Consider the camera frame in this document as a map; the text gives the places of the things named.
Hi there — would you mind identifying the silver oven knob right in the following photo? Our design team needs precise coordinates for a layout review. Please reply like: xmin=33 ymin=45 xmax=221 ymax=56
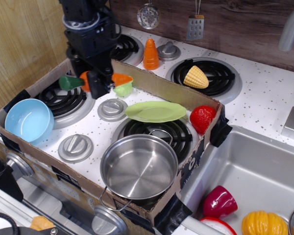
xmin=92 ymin=205 xmax=128 ymax=235

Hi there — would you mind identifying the yellow toy pumpkin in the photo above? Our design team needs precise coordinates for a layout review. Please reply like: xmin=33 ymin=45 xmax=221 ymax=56
xmin=241 ymin=211 xmax=288 ymax=235

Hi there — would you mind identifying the hanging metal strainer spoon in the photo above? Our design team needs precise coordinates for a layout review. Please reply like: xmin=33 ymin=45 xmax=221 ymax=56
xmin=137 ymin=0 xmax=161 ymax=30

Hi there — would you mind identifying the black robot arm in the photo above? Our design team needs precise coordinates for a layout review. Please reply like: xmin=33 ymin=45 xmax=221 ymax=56
xmin=60 ymin=0 xmax=120 ymax=99

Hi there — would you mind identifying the yellow toy corn cob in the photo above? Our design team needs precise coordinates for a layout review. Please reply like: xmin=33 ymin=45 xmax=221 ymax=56
xmin=183 ymin=66 xmax=209 ymax=89

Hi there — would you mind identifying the grey stove knob front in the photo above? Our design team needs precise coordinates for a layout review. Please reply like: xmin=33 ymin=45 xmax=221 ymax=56
xmin=58 ymin=134 xmax=94 ymax=164

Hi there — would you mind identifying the grey stove knob centre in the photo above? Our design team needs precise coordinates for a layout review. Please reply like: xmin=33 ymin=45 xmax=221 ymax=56
xmin=98 ymin=98 xmax=128 ymax=122

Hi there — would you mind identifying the orange toy piece bottom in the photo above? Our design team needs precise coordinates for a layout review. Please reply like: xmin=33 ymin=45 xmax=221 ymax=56
xmin=30 ymin=216 xmax=54 ymax=231

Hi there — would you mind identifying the front left stove burner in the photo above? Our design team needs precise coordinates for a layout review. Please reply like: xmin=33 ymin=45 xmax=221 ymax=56
xmin=36 ymin=80 xmax=95 ymax=129

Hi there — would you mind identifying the grey faucet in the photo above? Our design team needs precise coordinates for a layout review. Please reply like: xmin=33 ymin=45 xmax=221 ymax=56
xmin=278 ymin=11 xmax=294 ymax=51

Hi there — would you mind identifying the metal sink basin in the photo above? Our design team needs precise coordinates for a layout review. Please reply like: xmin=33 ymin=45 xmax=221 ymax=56
xmin=181 ymin=126 xmax=294 ymax=234

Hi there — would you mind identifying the orange toy carrot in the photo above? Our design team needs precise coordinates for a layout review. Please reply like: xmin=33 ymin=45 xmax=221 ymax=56
xmin=59 ymin=71 xmax=133 ymax=92

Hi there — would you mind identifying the hanging metal spatula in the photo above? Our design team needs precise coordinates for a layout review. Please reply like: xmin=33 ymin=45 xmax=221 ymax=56
xmin=186 ymin=0 xmax=205 ymax=41

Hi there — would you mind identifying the silver oven knob left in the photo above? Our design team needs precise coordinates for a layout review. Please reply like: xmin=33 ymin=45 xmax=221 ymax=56
xmin=6 ymin=153 xmax=35 ymax=180

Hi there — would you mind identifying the black device bottom left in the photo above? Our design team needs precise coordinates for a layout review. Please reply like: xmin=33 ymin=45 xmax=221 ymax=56
xmin=0 ymin=160 xmax=24 ymax=202

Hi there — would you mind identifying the grey stove knob back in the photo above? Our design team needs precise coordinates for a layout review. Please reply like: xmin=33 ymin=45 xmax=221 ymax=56
xmin=157 ymin=41 xmax=181 ymax=61

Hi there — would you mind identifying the back left stove burner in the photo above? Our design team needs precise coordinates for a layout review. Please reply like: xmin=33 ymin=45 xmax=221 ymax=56
xmin=110 ymin=34 xmax=144 ymax=67

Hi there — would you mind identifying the front right stove burner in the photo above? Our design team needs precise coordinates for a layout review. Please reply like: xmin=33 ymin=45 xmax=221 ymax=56
xmin=111 ymin=118 xmax=199 ymax=167

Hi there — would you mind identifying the stainless steel pot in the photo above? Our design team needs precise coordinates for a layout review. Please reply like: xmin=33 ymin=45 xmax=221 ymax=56
xmin=100 ymin=134 xmax=178 ymax=212

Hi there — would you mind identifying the silver oven knob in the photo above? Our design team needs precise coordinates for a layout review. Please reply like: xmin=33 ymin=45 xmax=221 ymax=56
xmin=6 ymin=153 xmax=35 ymax=180
xmin=92 ymin=205 xmax=128 ymax=235

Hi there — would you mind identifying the light green plate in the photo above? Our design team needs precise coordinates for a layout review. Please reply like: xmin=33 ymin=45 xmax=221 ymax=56
xmin=125 ymin=101 xmax=186 ymax=123

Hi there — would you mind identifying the orange toy cone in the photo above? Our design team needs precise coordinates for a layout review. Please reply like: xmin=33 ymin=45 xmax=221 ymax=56
xmin=143 ymin=38 xmax=160 ymax=70

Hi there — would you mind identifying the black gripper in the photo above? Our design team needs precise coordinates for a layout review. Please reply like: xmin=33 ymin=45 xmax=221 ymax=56
xmin=63 ymin=13 xmax=117 ymax=99

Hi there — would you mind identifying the grey stove knob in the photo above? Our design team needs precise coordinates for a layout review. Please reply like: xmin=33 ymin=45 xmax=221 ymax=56
xmin=58 ymin=134 xmax=94 ymax=164
xmin=157 ymin=41 xmax=181 ymax=61
xmin=98 ymin=98 xmax=128 ymax=122

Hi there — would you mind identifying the light green toy vegetable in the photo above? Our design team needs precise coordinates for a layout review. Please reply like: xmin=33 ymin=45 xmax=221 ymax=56
xmin=112 ymin=82 xmax=133 ymax=97

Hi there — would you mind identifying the red rimmed white plate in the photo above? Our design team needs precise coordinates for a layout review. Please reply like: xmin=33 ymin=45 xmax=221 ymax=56
xmin=199 ymin=216 xmax=237 ymax=235

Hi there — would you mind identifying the light blue bowl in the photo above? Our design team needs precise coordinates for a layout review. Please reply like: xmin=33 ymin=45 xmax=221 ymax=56
xmin=4 ymin=98 xmax=54 ymax=145

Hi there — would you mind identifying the dark red toy cup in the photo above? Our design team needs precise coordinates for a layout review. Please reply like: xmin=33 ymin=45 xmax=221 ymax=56
xmin=202 ymin=185 xmax=238 ymax=219

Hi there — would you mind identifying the red toy strawberry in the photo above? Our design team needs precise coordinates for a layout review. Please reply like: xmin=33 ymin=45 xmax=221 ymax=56
xmin=190 ymin=105 xmax=216 ymax=135

